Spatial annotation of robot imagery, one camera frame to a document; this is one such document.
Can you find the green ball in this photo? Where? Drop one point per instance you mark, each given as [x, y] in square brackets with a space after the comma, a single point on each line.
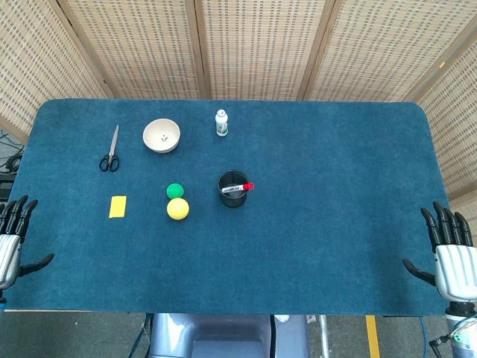
[174, 191]

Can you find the beige bowl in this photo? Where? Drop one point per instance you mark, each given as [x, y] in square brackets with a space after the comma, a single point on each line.
[161, 135]

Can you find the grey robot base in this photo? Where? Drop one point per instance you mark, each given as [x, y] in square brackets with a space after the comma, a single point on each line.
[223, 337]

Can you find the blue table mat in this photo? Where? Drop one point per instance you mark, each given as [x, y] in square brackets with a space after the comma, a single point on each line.
[298, 223]

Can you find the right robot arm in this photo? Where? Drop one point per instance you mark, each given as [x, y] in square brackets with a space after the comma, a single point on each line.
[462, 328]

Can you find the yellow ball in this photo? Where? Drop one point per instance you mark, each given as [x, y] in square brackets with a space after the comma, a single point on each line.
[178, 208]

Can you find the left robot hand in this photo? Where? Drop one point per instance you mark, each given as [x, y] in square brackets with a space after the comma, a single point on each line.
[9, 248]

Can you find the white bottle with green label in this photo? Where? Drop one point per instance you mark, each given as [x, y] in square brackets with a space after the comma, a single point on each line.
[221, 124]

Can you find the black mesh pen cup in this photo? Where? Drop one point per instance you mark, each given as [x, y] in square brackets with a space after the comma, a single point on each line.
[232, 194]

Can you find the woven folding screen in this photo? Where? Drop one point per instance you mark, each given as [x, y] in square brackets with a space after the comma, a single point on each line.
[238, 48]

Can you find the red capped marker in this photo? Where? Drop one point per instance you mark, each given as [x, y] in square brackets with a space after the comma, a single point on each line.
[238, 187]

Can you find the yellow plastic object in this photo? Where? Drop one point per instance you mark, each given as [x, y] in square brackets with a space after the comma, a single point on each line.
[118, 206]

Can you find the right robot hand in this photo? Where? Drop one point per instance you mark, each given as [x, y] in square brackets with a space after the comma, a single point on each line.
[455, 266]

